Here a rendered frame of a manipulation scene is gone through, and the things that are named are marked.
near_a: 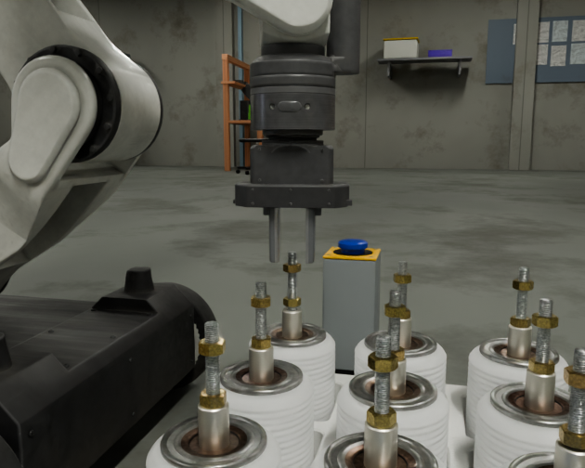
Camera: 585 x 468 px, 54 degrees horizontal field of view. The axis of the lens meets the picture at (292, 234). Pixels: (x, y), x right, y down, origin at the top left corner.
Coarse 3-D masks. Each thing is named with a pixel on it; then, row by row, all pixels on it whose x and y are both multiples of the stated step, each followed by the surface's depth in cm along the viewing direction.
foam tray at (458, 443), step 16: (336, 384) 69; (448, 384) 68; (336, 400) 64; (448, 400) 64; (464, 400) 65; (448, 416) 60; (464, 416) 66; (320, 432) 57; (448, 432) 57; (464, 432) 57; (320, 448) 54; (448, 448) 54; (464, 448) 54; (448, 464) 52; (464, 464) 51
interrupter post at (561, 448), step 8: (560, 440) 36; (560, 448) 35; (568, 448) 35; (576, 448) 35; (560, 456) 35; (568, 456) 35; (576, 456) 34; (584, 456) 34; (560, 464) 35; (568, 464) 35; (576, 464) 34; (584, 464) 34
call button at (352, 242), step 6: (342, 240) 78; (348, 240) 78; (354, 240) 78; (360, 240) 78; (342, 246) 77; (348, 246) 76; (354, 246) 76; (360, 246) 77; (366, 246) 77; (342, 252) 78; (348, 252) 77; (354, 252) 77; (360, 252) 77
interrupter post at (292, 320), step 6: (282, 312) 63; (288, 312) 63; (294, 312) 63; (300, 312) 63; (282, 318) 63; (288, 318) 63; (294, 318) 63; (300, 318) 63; (282, 324) 63; (288, 324) 63; (294, 324) 63; (300, 324) 63; (282, 330) 64; (288, 330) 63; (294, 330) 63; (300, 330) 63; (282, 336) 64; (288, 336) 63; (294, 336) 63; (300, 336) 63
